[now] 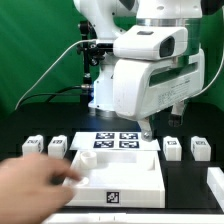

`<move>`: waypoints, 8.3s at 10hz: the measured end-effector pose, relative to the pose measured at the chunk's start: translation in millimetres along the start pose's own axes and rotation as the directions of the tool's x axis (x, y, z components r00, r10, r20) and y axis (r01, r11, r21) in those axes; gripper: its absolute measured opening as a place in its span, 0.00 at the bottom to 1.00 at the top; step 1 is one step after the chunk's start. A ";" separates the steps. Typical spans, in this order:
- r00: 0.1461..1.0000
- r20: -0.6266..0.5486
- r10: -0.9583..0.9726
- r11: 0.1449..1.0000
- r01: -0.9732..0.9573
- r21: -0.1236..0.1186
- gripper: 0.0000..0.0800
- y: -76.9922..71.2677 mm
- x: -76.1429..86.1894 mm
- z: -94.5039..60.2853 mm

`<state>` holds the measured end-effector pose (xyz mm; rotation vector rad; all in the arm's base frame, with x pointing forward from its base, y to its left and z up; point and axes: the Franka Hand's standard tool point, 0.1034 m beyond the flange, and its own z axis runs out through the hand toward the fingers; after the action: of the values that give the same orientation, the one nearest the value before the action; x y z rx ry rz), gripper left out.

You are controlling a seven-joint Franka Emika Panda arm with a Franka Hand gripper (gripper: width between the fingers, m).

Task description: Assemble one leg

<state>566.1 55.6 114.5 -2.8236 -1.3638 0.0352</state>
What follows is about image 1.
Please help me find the white right obstacle bar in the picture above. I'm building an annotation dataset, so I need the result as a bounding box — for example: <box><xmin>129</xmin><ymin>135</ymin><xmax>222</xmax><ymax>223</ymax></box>
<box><xmin>207</xmin><ymin>167</ymin><xmax>224</xmax><ymax>212</ymax></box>

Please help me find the white front obstacle bar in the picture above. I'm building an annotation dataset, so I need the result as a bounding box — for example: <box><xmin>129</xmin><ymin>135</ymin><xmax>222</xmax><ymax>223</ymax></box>
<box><xmin>41</xmin><ymin>213</ymin><xmax>224</xmax><ymax>224</ymax></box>

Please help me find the white obstacle bar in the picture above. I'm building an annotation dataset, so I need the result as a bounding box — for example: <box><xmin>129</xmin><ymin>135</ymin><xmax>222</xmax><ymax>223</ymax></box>
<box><xmin>41</xmin><ymin>213</ymin><xmax>224</xmax><ymax>224</ymax></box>
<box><xmin>207</xmin><ymin>167</ymin><xmax>224</xmax><ymax>212</ymax></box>

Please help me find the white square tabletop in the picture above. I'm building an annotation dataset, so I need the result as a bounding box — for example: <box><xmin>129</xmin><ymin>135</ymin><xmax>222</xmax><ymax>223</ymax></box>
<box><xmin>64</xmin><ymin>150</ymin><xmax>165</xmax><ymax>208</ymax></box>

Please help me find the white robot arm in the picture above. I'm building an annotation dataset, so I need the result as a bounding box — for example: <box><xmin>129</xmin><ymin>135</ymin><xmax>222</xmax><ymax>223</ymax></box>
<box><xmin>73</xmin><ymin>0</ymin><xmax>224</xmax><ymax>141</ymax></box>

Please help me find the black camera stand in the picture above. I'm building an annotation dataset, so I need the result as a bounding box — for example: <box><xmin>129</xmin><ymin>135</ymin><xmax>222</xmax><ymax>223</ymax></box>
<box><xmin>77</xmin><ymin>21</ymin><xmax>113</xmax><ymax>84</ymax></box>

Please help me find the blurred human hand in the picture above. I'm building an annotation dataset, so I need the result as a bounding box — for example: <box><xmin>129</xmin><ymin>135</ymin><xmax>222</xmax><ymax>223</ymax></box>
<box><xmin>0</xmin><ymin>153</ymin><xmax>81</xmax><ymax>224</ymax></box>

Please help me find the paper sheet with markers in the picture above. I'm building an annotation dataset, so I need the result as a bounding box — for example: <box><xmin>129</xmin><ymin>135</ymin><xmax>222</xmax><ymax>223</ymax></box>
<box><xmin>70</xmin><ymin>132</ymin><xmax>160</xmax><ymax>151</ymax></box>

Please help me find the grey cable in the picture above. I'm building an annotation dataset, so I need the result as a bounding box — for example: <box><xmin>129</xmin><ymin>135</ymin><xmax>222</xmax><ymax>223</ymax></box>
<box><xmin>14</xmin><ymin>39</ymin><xmax>98</xmax><ymax>111</ymax></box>

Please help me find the black cable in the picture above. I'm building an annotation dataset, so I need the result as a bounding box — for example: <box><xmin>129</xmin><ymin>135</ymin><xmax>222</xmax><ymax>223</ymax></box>
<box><xmin>19</xmin><ymin>85</ymin><xmax>94</xmax><ymax>106</ymax></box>

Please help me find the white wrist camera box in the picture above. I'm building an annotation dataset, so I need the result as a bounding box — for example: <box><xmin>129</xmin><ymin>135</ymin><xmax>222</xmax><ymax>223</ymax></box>
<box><xmin>113</xmin><ymin>25</ymin><xmax>188</xmax><ymax>61</ymax></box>

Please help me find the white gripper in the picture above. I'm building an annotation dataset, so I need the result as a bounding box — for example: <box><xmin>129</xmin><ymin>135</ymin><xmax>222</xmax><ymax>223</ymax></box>
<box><xmin>113</xmin><ymin>50</ymin><xmax>205</xmax><ymax>142</ymax></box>

